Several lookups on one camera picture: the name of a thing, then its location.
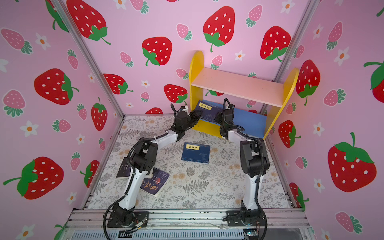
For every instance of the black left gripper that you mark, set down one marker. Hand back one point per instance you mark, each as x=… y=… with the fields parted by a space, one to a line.
x=193 y=116

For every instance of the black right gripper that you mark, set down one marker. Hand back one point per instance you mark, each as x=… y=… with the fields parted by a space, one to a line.
x=218 y=116

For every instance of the navy book yellow label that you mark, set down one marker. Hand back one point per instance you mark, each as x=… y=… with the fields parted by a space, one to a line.
x=209 y=111

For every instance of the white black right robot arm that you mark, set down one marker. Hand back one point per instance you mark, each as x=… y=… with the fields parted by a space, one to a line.
x=254 y=163

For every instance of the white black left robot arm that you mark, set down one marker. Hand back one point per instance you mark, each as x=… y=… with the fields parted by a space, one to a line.
x=142 y=158

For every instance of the yellow pink blue bookshelf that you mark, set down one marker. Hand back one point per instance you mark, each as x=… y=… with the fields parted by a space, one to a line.
x=238 y=87

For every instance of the dark book orange calligraphy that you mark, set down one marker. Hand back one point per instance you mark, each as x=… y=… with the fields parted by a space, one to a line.
x=154 y=185

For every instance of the black book white chinese title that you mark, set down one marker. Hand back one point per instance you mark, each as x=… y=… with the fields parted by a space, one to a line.
x=125 y=170

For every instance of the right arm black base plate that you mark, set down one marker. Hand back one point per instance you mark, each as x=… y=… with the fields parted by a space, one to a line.
x=244 y=217

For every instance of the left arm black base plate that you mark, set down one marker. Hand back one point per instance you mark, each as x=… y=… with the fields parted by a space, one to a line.
x=129 y=221

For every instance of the aluminium front rail frame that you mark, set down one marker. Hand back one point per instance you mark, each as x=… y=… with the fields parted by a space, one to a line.
x=198 y=224

